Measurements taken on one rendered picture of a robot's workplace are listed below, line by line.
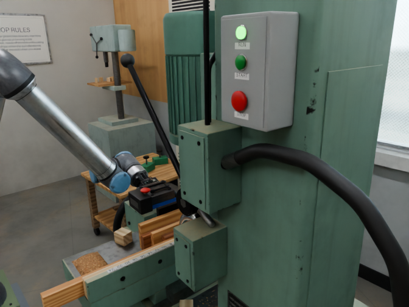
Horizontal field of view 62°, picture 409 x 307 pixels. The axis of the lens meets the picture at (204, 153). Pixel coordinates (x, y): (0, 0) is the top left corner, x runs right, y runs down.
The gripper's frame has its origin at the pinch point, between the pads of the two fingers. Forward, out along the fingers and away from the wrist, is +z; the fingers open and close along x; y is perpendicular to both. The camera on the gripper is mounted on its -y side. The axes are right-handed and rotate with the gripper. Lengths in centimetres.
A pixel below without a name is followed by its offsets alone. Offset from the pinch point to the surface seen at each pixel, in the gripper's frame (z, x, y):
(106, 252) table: 22.9, -34.6, 20.8
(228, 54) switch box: 43, -26, 84
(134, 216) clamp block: 14.7, -22.2, 21.5
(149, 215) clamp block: 20.0, -20.3, 25.9
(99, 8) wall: -287, 93, 1
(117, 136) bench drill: -157, 57, -73
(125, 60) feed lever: 7, -24, 68
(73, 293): 34, -48, 27
